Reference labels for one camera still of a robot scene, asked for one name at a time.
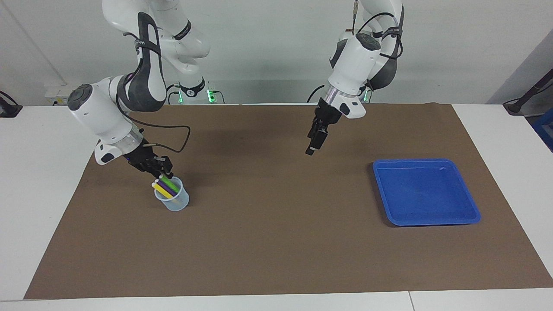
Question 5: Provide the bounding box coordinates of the green pen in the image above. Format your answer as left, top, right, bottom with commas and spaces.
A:
159, 174, 181, 195

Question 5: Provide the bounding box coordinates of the yellow pen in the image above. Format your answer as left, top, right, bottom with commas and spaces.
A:
151, 182, 177, 201

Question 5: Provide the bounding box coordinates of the blue plastic tray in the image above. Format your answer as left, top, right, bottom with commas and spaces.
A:
372, 159, 481, 227

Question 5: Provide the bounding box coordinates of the purple pen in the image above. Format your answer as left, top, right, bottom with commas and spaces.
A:
154, 178, 178, 199

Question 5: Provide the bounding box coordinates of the translucent plastic cup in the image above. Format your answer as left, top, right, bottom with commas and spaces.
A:
154, 176, 190, 212

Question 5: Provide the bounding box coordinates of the brown table mat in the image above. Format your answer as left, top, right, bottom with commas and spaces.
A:
24, 103, 553, 300

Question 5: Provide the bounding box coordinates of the white power strip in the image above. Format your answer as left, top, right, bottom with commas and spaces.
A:
44, 84, 85, 106

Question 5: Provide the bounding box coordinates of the black clamp device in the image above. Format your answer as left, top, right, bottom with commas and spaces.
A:
0, 90, 23, 118

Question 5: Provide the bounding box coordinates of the black stand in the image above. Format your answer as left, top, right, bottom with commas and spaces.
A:
503, 69, 553, 116

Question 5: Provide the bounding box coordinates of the blue crate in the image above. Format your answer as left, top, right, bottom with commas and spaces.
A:
531, 108, 553, 152

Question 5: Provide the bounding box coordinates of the black base cable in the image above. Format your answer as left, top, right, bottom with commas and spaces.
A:
307, 84, 329, 103

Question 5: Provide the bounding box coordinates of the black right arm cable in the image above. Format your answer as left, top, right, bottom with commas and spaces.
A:
116, 82, 191, 154

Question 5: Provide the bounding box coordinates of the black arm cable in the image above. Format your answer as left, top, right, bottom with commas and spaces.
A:
116, 82, 191, 154
352, 0, 404, 59

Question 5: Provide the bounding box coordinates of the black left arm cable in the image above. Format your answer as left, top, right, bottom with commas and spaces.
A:
352, 0, 404, 59

